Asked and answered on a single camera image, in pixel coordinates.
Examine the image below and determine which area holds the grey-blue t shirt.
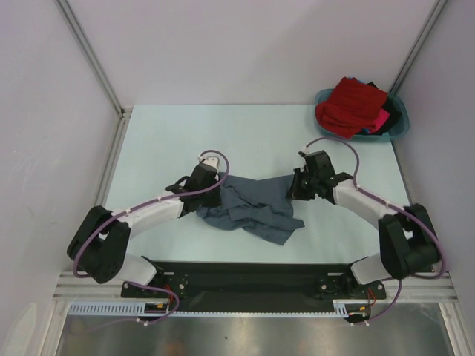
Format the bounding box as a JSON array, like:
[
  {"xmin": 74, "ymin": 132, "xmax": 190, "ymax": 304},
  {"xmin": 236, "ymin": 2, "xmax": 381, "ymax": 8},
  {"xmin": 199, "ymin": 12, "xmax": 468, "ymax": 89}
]
[{"xmin": 196, "ymin": 175, "xmax": 305, "ymax": 245}]

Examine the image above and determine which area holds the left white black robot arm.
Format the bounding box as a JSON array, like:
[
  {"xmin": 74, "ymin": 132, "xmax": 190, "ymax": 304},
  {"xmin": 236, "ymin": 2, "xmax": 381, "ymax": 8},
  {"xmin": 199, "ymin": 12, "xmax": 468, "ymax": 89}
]
[{"xmin": 67, "ymin": 156, "xmax": 222, "ymax": 297}]

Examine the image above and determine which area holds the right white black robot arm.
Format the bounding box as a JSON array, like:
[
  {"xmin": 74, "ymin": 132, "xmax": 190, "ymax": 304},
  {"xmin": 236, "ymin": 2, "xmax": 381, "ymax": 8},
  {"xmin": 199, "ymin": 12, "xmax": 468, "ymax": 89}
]
[{"xmin": 286, "ymin": 151, "xmax": 442, "ymax": 297}]

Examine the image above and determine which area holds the red t shirt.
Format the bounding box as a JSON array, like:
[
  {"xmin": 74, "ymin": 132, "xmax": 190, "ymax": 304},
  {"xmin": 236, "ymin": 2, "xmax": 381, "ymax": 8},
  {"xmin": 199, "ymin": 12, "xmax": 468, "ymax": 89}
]
[{"xmin": 315, "ymin": 77, "xmax": 387, "ymax": 139}]

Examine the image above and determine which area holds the pink t shirt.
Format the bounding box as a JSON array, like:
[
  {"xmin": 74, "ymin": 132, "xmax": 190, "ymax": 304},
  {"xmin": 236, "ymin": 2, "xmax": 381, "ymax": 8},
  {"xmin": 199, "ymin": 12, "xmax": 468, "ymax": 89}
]
[{"xmin": 368, "ymin": 108, "xmax": 390, "ymax": 134}]

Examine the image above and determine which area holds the teal plastic basket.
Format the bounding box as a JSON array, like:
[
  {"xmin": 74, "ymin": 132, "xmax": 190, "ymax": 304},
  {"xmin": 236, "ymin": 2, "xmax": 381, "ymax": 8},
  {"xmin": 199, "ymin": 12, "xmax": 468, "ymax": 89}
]
[{"xmin": 314, "ymin": 88, "xmax": 410, "ymax": 142}]

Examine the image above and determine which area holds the black t shirt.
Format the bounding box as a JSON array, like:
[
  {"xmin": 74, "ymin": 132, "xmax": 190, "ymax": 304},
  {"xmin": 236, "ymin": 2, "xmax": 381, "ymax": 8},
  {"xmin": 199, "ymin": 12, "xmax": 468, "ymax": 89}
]
[{"xmin": 371, "ymin": 97, "xmax": 402, "ymax": 136}]

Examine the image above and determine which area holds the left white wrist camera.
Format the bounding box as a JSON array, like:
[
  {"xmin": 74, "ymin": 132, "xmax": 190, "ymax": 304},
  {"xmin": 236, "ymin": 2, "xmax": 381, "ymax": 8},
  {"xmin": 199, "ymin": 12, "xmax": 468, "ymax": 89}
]
[{"xmin": 198, "ymin": 156, "xmax": 220, "ymax": 174}]

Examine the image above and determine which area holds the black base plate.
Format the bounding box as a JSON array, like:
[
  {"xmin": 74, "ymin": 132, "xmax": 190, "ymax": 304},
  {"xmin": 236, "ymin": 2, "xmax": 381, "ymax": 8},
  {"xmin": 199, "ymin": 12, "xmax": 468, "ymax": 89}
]
[{"xmin": 121, "ymin": 261, "xmax": 387, "ymax": 313}]

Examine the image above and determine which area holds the grey slotted cable duct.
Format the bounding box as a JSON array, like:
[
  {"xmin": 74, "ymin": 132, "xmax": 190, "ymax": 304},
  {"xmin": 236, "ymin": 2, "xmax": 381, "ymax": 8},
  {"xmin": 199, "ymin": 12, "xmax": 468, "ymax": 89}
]
[{"xmin": 68, "ymin": 301, "xmax": 369, "ymax": 318}]

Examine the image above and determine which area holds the aluminium front rail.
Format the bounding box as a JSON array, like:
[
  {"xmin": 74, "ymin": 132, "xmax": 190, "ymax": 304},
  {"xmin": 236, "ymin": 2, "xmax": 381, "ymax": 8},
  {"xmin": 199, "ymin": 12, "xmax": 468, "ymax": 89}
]
[{"xmin": 53, "ymin": 271, "xmax": 458, "ymax": 303}]

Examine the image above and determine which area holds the right aluminium frame post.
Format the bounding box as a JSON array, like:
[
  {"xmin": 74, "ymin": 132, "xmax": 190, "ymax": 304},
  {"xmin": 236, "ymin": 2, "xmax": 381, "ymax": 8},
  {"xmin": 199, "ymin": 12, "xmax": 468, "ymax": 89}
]
[{"xmin": 390, "ymin": 0, "xmax": 451, "ymax": 95}]

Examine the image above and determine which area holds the aluminium frame post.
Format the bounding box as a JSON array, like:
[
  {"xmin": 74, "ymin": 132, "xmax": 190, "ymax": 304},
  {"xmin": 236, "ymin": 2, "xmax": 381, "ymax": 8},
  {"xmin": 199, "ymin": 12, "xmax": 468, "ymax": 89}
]
[
  {"xmin": 53, "ymin": 0, "xmax": 125, "ymax": 117},
  {"xmin": 390, "ymin": 0, "xmax": 451, "ymax": 95}
]

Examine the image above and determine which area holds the left aluminium frame post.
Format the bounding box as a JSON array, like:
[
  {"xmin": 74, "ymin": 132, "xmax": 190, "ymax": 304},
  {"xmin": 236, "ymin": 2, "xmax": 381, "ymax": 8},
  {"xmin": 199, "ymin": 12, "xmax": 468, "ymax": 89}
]
[{"xmin": 53, "ymin": 0, "xmax": 125, "ymax": 117}]

